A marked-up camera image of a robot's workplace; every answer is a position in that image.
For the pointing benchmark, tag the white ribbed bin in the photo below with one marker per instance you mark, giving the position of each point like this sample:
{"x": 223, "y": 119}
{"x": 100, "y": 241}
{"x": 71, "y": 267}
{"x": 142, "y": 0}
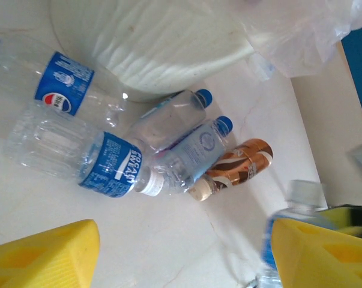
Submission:
{"x": 156, "y": 48}

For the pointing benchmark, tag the translucent plastic bin liner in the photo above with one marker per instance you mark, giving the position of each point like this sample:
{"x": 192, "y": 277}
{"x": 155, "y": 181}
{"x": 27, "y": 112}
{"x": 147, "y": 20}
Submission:
{"x": 303, "y": 36}

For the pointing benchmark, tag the copper brown coffee bottle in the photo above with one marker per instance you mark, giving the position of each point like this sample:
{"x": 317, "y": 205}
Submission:
{"x": 243, "y": 162}

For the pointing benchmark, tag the clear bottle narrow blue label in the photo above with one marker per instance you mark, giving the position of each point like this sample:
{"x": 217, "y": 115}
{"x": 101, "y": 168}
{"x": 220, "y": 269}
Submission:
{"x": 171, "y": 120}

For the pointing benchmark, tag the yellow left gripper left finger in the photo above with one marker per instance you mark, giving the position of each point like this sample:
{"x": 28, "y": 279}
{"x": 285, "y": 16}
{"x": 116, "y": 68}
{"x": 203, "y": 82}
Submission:
{"x": 42, "y": 261}

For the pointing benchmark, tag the Pepsi label clear bottle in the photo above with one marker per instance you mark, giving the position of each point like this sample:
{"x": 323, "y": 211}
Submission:
{"x": 63, "y": 81}

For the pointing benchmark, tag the Pocari Sweat clear bottle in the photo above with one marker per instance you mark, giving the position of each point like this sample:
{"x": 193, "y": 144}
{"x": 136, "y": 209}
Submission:
{"x": 108, "y": 168}

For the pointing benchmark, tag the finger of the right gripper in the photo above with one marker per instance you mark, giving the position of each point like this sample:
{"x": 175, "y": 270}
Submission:
{"x": 357, "y": 219}

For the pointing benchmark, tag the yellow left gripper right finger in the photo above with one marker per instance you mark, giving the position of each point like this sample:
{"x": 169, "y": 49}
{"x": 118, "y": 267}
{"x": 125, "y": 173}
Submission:
{"x": 324, "y": 264}

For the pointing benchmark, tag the blue label bottle white cap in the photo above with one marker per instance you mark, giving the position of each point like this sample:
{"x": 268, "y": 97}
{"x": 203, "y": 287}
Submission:
{"x": 303, "y": 195}

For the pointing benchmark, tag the clear bottle pale label blue cap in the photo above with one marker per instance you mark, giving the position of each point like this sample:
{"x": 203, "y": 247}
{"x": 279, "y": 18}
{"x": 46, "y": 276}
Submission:
{"x": 198, "y": 150}

